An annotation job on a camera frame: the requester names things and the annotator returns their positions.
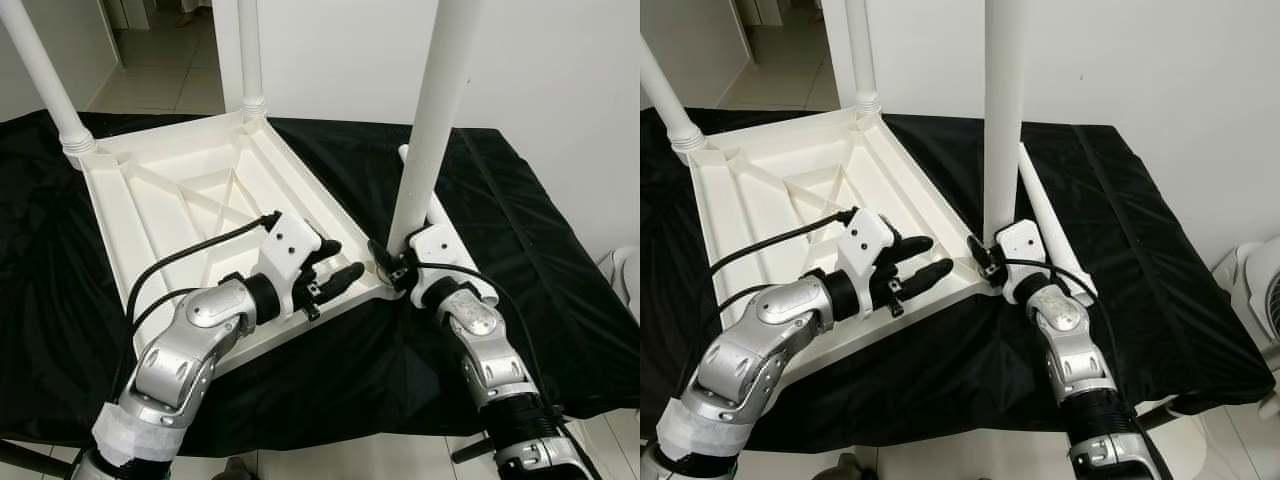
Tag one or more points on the white plastic table leg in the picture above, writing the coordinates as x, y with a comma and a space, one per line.
665, 100
250, 50
860, 50
1005, 100
1050, 210
440, 210
40, 70
435, 100

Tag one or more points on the white plastic table top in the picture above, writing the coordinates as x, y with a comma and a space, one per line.
740, 200
120, 200

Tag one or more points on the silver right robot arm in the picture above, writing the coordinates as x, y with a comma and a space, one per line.
1075, 360
490, 360

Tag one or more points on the black tablecloth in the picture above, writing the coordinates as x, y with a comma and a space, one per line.
560, 330
1180, 330

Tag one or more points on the grey robot foot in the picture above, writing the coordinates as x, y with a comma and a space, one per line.
855, 468
240, 468

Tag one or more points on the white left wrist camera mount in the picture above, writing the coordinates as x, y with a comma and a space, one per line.
868, 235
290, 240

